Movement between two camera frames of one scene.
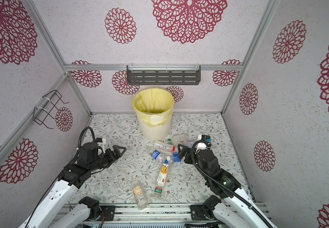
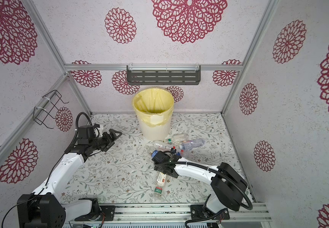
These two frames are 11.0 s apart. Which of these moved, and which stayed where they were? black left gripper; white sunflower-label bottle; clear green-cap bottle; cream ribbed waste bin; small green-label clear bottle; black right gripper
Moved: black right gripper; black left gripper
Stayed: cream ribbed waste bin; white sunflower-label bottle; clear green-cap bottle; small green-label clear bottle
